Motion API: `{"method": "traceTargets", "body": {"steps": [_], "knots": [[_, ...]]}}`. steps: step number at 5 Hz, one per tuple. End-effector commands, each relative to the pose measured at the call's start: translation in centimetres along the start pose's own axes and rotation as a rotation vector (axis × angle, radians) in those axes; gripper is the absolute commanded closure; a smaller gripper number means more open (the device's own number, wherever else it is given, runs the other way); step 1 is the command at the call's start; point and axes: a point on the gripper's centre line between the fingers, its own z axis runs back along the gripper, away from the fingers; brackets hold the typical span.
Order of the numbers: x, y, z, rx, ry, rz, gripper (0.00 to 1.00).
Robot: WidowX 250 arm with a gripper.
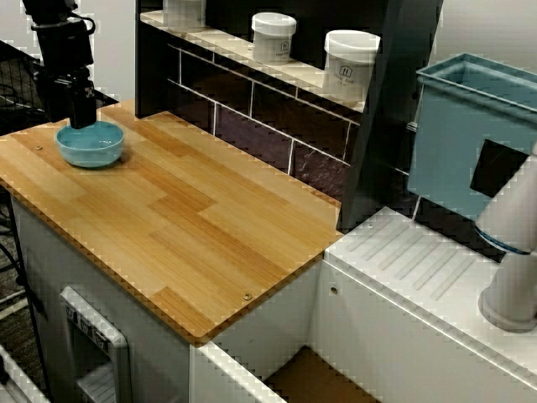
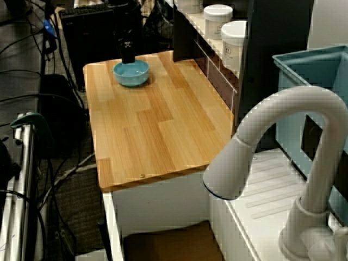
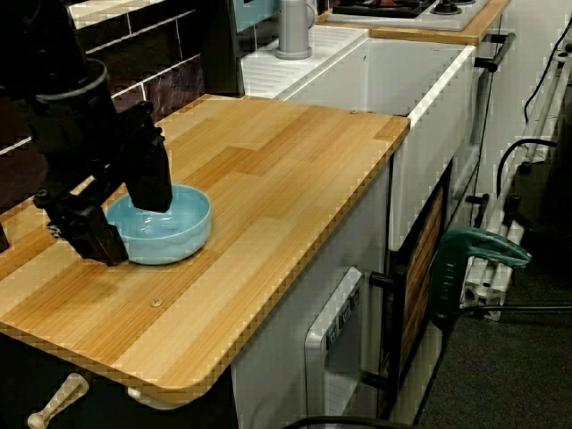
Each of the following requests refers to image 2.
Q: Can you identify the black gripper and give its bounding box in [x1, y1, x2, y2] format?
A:
[116, 7, 138, 65]

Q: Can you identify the light blue bowl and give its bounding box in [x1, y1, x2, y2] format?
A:
[113, 60, 150, 88]

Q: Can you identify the black computer case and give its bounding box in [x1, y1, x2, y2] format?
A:
[59, 4, 144, 92]

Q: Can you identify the black upright panel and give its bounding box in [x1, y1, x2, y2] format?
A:
[173, 7, 209, 63]

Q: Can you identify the black floor box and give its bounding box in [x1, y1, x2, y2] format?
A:
[39, 73, 89, 160]

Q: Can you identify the white lidded jar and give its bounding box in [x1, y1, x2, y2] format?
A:
[220, 20, 248, 72]
[203, 4, 234, 40]

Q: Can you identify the dark tall pillar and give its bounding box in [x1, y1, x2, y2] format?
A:
[235, 0, 315, 153]

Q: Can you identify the white toy kitchen sink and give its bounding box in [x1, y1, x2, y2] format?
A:
[102, 148, 348, 261]

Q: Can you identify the pale grey toy faucet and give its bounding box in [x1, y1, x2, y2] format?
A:
[202, 85, 348, 261]

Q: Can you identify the teal plastic bin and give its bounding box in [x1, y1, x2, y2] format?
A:
[272, 45, 348, 228]

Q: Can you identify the brown sink bottom board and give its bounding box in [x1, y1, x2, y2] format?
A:
[122, 219, 226, 261]

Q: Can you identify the blue cable tag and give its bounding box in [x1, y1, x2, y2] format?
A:
[42, 18, 60, 39]

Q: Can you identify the black cable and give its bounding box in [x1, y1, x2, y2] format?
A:
[0, 93, 85, 109]

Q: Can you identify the green clamp handle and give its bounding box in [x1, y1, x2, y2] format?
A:
[9, 111, 57, 153]

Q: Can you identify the white floor cable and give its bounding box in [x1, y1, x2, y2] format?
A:
[36, 153, 96, 209]

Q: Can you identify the aluminium frame rail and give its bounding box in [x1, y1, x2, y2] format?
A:
[0, 113, 39, 261]

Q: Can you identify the black door handle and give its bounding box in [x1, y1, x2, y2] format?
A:
[97, 219, 113, 261]

